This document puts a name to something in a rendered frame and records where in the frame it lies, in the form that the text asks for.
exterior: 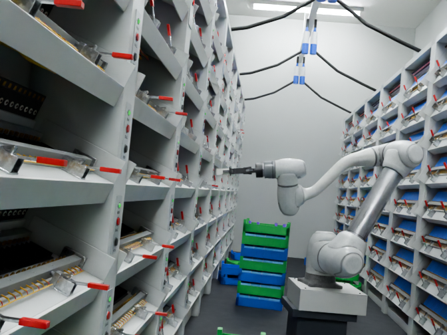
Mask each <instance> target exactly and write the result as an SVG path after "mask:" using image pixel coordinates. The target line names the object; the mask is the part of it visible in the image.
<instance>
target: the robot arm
mask: <svg viewBox="0 0 447 335"><path fill-rule="evenodd" d="M423 158H424V152H423V150H422V148H421V147H420V146H419V145H417V144H415V143H414V142H411V141H408V140H399V141H395V142H390V143H387V144H383V145H379V146H374V147H371V148H367V149H364V150H361V151H359V152H355V153H352V154H349V155H347V156H345V157H343V158H342V159H340V160H339V161H338V162H337V163H336V164H335V165H334V166H333V167H332V168H331V169H330V170H329V171H328V172H327V173H326V174H325V175H324V176H323V177H322V178H321V179H320V180H319V181H318V182H317V183H316V184H315V185H313V186H312V187H309V188H303V187H302V186H301V185H298V179H301V178H302V177H304V176H306V174H307V167H306V163H305V162H304V161H303V160H299V159H293V158H285V159H280V160H275V161H264V164H263V163H255V168H251V167H243V168H233V169H232V168H231V169H230V167H229V168H226V169H216V175H232V174H242V173H243V174H249V175H252V173H255V174H256V178H258V177H263V176H265V178H269V179H275V178H277V201H278V205H279V209H280V211H281V212H282V214H284V215H287V216H293V215H295V214H297V212H298V210H299V207H300V206H301V205H303V204H304V203H305V201H306V200H308V199H312V198H314V197H316V196H318V194H320V193H321V192H323V191H324V190H325V189H326V188H327V187H328V186H329V185H331V184H332V183H333V182H334V181H335V180H336V179H337V178H338V177H339V176H340V175H341V174H342V173H343V172H344V171H346V170H347V169H349V168H351V167H353V166H367V167H380V166H382V168H383V170H382V171H381V173H380V175H379V177H378V178H377V180H376V181H375V183H374V185H373V187H372V188H371V190H370V191H369V194H368V195H367V197H366V199H365V200H364V202H363V204H362V205H361V207H360V209H359V210H358V212H357V214H356V215H355V217H354V219H353V220H352V222H351V224H350V225H349V227H348V229H347V230H346V231H342V232H340V233H339V234H338V235H335V234H334V233H333V232H328V231H316V232H315V233H314V234H313V235H312V236H311V238H310V240H309V244H308V247H307V256H306V271H305V277H303V278H297V281H299V282H302V283H304V284H306V285H307V286H309V287H319V288H337V289H343V286H341V285H339V284H337V283H336V277H338V278H342V279H348V278H352V277H355V276H357V275H358V274H359V273H360V272H361V270H362V269H363V266H364V262H365V259H364V257H365V253H366V250H367V246H366V243H365V241H366V239H367V237H368V235H369V233H370V232H371V230H372V228H373V227H374V225H375V223H376V222H377V220H378V218H379V217H380V214H381V213H382V211H383V209H384V208H385V206H386V204H387V203H388V201H389V199H390V198H391V196H392V194H393V193H394V191H395V189H396V187H397V186H398V184H399V182H400V181H401V179H403V178H405V177H406V176H407V175H408V174H409V173H410V172H411V171H412V170H413V169H414V168H415V167H417V166H419V165H420V163H421V162H422V161H423Z"/></svg>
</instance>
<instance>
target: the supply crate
mask: <svg viewBox="0 0 447 335"><path fill-rule="evenodd" d="M290 226H291V223H290V222H288V223H287V226H286V227H283V226H282V225H277V226H275V225H274V224H267V223H259V225H258V224H257V223H254V222H251V223H249V218H247V219H244V220H243V231H246V232H252V233H265V234H271V235H283V236H289V234H290Z"/></svg>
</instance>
